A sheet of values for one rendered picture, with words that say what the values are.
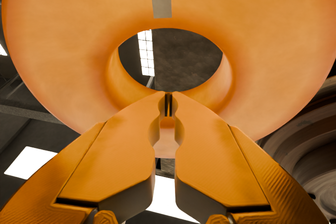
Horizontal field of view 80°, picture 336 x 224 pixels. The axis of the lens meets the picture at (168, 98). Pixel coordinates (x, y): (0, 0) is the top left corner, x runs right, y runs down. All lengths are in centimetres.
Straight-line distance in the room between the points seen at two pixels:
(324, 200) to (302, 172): 9
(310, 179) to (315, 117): 11
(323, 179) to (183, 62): 36
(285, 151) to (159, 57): 35
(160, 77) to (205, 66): 13
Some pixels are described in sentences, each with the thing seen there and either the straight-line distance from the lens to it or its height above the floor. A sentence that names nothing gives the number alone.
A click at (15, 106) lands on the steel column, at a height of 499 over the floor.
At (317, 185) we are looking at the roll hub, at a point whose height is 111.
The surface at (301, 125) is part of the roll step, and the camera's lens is 42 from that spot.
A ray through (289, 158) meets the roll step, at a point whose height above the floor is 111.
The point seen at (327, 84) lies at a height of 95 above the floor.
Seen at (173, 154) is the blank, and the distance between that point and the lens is 16.
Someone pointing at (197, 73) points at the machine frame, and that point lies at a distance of 54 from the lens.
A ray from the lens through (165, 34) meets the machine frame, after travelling 50.
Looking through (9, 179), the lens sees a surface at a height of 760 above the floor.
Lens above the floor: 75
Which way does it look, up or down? 45 degrees up
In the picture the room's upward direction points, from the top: 180 degrees clockwise
